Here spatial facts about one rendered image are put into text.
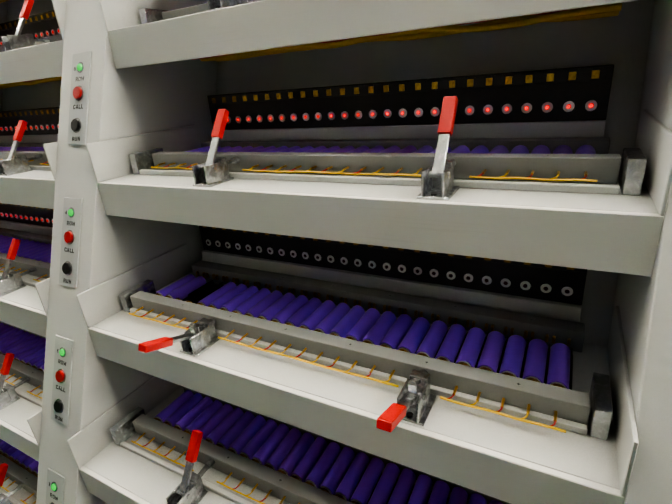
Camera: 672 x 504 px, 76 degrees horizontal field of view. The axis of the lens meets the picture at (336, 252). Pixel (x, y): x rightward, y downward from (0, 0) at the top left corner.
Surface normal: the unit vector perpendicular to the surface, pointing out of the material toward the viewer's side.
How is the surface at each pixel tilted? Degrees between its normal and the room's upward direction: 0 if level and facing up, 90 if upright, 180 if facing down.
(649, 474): 90
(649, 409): 90
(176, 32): 111
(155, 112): 90
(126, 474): 21
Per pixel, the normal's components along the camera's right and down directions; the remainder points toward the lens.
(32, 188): -0.47, 0.37
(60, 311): -0.46, 0.00
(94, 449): 0.88, 0.11
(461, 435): -0.08, -0.92
